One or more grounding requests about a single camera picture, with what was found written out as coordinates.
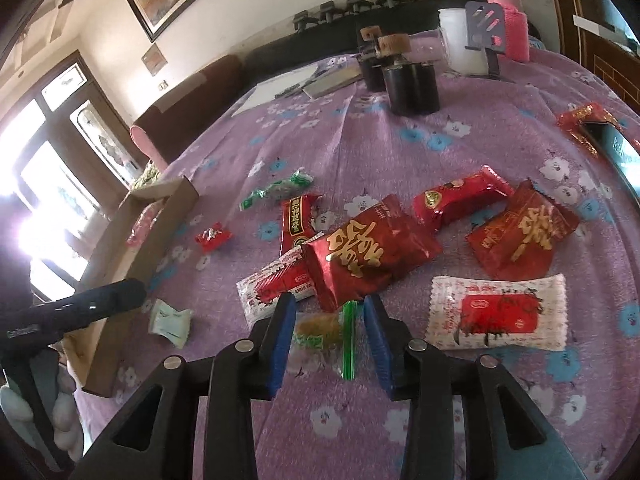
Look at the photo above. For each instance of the red packet with green label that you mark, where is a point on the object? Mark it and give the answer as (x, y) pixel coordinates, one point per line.
(295, 220)

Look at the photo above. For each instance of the long white red snack packet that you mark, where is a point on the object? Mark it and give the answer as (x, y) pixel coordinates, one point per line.
(265, 290)

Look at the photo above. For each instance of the person's left hand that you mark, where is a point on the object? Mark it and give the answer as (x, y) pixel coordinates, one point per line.
(65, 410)

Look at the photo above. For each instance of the black cylinder with cork top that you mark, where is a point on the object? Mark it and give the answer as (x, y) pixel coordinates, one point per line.
(371, 65)
(410, 85)

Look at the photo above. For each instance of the white paper pad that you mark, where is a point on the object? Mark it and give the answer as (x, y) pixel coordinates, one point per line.
(275, 92)

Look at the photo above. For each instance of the glass panel door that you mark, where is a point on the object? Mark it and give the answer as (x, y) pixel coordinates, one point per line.
(60, 125)

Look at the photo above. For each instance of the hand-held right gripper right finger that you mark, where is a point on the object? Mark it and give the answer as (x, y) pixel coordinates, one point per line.
(380, 350)

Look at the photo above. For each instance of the brown wooden cabinet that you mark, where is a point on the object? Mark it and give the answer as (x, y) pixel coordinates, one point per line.
(600, 35)

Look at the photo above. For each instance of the crinkled red snack packet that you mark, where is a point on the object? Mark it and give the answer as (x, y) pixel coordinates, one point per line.
(582, 117)

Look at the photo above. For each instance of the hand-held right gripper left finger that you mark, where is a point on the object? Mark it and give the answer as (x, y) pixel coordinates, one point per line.
(281, 345)

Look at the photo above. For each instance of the brown sofa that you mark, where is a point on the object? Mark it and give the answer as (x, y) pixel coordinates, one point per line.
(200, 100)

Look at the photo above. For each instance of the clear green striped snack packet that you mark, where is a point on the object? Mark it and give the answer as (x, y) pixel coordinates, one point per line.
(320, 332)

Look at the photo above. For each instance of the green patterned cloth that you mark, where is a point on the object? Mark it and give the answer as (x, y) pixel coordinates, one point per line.
(147, 180)

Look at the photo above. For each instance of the grey phone stand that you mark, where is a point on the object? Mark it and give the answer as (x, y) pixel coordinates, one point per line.
(487, 25)

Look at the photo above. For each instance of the wide white red snack packet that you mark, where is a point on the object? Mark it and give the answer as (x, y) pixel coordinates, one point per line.
(500, 312)

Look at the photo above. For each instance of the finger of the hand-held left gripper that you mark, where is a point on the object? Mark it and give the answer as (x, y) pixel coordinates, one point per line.
(110, 297)

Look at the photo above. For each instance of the red packet with gold emblem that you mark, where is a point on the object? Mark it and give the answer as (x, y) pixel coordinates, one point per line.
(455, 200)

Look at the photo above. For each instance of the small red candy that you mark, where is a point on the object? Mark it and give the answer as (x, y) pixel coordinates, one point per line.
(214, 237)

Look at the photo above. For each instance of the pink red snack packet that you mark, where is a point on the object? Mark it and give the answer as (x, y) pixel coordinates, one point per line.
(144, 225)

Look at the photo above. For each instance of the pink bottle with steel cap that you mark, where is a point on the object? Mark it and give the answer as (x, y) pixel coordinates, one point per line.
(515, 25)

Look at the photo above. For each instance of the flat red gold snack packet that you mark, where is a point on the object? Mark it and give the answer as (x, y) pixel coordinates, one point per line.
(525, 235)

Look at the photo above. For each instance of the green white candy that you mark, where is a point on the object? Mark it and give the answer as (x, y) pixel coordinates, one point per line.
(275, 191)

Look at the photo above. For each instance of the large red gold snack packet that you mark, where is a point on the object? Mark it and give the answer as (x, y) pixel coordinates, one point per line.
(365, 255)

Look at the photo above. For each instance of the brown cardboard box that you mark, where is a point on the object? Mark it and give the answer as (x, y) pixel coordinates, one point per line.
(107, 355)

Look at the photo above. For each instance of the small framed picture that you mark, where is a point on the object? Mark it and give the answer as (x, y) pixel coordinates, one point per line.
(154, 59)

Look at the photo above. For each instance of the pale green candy wrapper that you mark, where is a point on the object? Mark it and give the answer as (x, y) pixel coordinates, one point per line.
(170, 322)

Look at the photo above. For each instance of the pink cushion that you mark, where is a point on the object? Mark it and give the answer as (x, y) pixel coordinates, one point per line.
(147, 145)

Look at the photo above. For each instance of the white plastic container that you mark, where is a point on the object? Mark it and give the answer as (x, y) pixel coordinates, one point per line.
(460, 40)

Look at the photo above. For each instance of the purple floral bedsheet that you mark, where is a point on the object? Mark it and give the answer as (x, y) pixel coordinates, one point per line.
(500, 410)

